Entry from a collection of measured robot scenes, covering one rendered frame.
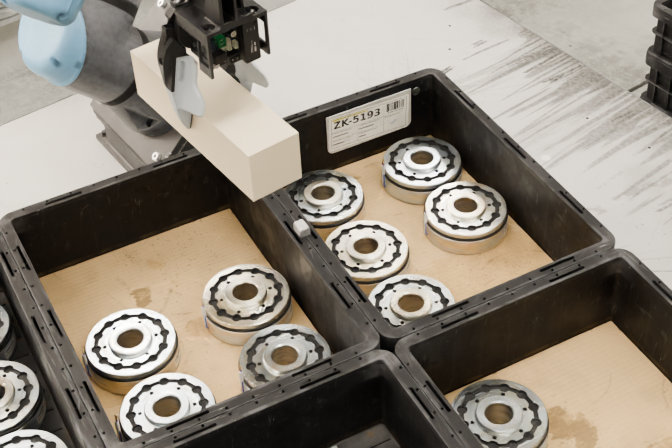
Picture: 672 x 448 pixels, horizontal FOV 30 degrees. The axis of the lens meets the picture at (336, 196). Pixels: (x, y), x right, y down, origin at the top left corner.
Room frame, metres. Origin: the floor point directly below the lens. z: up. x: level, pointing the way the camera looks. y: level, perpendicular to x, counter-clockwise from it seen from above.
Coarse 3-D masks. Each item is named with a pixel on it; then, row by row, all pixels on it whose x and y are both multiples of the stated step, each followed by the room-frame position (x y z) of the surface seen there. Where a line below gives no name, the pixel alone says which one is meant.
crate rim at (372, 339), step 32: (160, 160) 1.19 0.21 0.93; (192, 160) 1.20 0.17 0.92; (96, 192) 1.14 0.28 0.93; (0, 224) 1.09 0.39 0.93; (288, 224) 1.06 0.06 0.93; (32, 288) 0.98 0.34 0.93; (352, 320) 0.91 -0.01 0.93; (64, 352) 0.88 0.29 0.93; (352, 352) 0.86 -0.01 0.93; (288, 384) 0.83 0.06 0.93; (96, 416) 0.80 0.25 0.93; (192, 416) 0.79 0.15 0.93
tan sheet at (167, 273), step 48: (144, 240) 1.16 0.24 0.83; (192, 240) 1.15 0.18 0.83; (240, 240) 1.15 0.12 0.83; (48, 288) 1.08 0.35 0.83; (96, 288) 1.08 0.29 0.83; (144, 288) 1.07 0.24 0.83; (192, 288) 1.07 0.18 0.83; (192, 336) 0.99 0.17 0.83; (96, 384) 0.93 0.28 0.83; (240, 384) 0.91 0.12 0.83
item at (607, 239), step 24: (432, 72) 1.35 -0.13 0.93; (360, 96) 1.30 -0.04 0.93; (456, 96) 1.29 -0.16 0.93; (288, 120) 1.26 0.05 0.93; (480, 120) 1.24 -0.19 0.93; (504, 144) 1.19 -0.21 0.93; (528, 168) 1.14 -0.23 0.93; (552, 192) 1.10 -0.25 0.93; (576, 216) 1.06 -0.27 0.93; (312, 240) 1.03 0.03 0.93; (600, 240) 1.02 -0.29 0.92; (336, 264) 0.99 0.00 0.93; (552, 264) 0.98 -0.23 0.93; (360, 288) 0.95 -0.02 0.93; (504, 288) 0.94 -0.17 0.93; (456, 312) 0.91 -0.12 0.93; (384, 336) 0.88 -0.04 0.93
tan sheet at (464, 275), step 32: (384, 192) 1.23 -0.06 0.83; (416, 224) 1.16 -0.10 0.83; (512, 224) 1.15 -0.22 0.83; (416, 256) 1.10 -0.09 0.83; (448, 256) 1.10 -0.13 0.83; (480, 256) 1.10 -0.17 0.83; (512, 256) 1.09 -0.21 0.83; (544, 256) 1.09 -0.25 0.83; (448, 288) 1.05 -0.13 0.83; (480, 288) 1.04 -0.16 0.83
